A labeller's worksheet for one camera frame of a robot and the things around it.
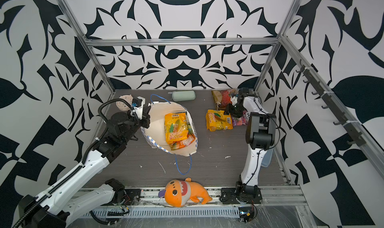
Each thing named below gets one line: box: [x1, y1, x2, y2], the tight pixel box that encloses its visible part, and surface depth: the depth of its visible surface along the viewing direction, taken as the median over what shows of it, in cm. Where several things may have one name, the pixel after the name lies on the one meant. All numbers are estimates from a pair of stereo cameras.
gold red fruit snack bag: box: [211, 88, 236, 110], surface depth 110 cm
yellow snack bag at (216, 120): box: [206, 109, 234, 132], surface depth 98 cm
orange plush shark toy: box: [164, 177, 213, 208], surface depth 71 cm
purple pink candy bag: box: [232, 110, 250, 126], surface depth 101 cm
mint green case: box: [171, 90, 196, 102], surface depth 117 cm
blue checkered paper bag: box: [142, 101, 199, 157], surface depth 90 cm
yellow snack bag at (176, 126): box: [164, 112, 188, 144], surface depth 91 cm
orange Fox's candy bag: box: [169, 121, 196, 151], surface depth 86 cm
